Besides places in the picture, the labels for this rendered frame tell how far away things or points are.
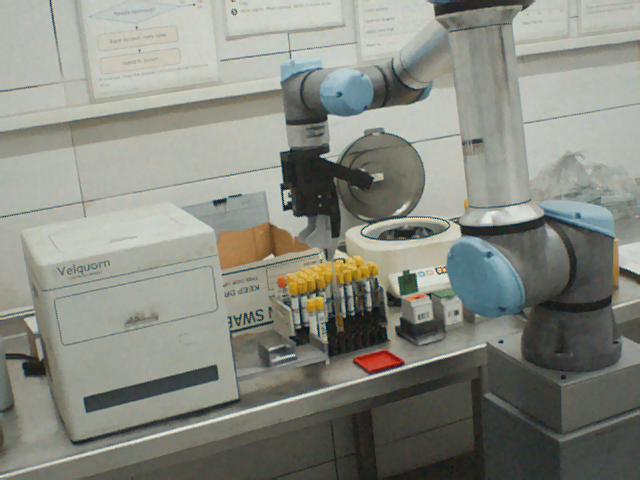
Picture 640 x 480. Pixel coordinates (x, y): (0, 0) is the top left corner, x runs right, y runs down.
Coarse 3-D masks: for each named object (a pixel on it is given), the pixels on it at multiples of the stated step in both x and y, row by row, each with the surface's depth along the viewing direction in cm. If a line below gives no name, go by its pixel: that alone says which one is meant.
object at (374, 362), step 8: (376, 352) 166; (384, 352) 166; (360, 360) 164; (368, 360) 164; (376, 360) 164; (384, 360) 163; (392, 360) 163; (400, 360) 161; (368, 368) 159; (376, 368) 159; (384, 368) 159
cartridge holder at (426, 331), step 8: (400, 320) 174; (408, 320) 172; (432, 320) 171; (400, 328) 174; (408, 328) 171; (416, 328) 170; (424, 328) 170; (432, 328) 171; (408, 336) 172; (416, 336) 170; (424, 336) 169; (432, 336) 169; (440, 336) 170; (424, 344) 169
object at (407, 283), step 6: (402, 270) 173; (408, 270) 173; (402, 276) 173; (408, 276) 173; (414, 276) 174; (402, 282) 173; (408, 282) 173; (414, 282) 174; (402, 288) 173; (408, 288) 174; (414, 288) 174; (402, 294) 173; (408, 294) 173
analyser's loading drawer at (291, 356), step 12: (312, 336) 163; (264, 348) 156; (276, 348) 161; (288, 348) 159; (300, 348) 163; (312, 348) 162; (324, 348) 159; (252, 360) 159; (264, 360) 158; (276, 360) 156; (288, 360) 157; (300, 360) 157; (312, 360) 158; (324, 360) 160; (240, 372) 155; (252, 372) 154; (264, 372) 155
